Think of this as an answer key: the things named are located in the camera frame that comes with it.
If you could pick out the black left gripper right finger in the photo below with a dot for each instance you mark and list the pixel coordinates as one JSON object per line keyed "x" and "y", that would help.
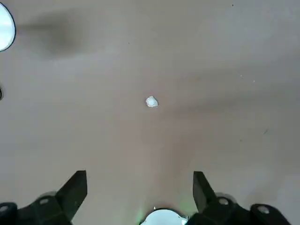
{"x": 206, "y": 201}

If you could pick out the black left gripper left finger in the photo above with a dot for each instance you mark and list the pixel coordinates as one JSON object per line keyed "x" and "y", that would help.
{"x": 63, "y": 199}

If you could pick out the small crumpled paper scrap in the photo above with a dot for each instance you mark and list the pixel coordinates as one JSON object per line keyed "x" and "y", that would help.
{"x": 152, "y": 102}

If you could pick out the white desk lamp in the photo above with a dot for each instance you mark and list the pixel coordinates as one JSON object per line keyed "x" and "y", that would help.
{"x": 5, "y": 28}

